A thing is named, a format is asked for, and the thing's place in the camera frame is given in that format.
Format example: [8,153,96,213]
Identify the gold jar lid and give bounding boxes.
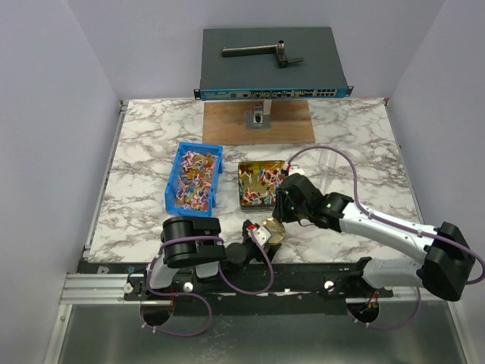
[262,218,286,245]

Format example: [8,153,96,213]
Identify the square tin of lollipops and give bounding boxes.
[237,160,286,212]

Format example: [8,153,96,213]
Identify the clear plastic scoop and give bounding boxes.
[318,149,337,195]

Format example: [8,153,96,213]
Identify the blue plastic candy bin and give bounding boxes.
[164,142,223,217]

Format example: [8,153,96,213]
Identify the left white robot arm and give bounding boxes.
[142,217,275,300]

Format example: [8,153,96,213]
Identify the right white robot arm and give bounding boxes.
[273,174,476,302]

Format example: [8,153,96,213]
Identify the grey metal stand base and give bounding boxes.
[245,99,271,130]

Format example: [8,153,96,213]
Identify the wooden board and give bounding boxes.
[202,99,315,146]

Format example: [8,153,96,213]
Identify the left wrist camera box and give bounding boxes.
[247,224,272,247]

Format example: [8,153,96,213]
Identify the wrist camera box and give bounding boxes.
[287,165,305,176]
[247,224,272,247]

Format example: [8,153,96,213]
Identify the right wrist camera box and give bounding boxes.
[287,165,305,176]

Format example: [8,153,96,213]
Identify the black front mounting rail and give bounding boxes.
[77,257,418,318]

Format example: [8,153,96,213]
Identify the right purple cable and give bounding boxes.
[287,146,485,330]

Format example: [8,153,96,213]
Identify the grey network switch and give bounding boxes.
[194,27,353,101]

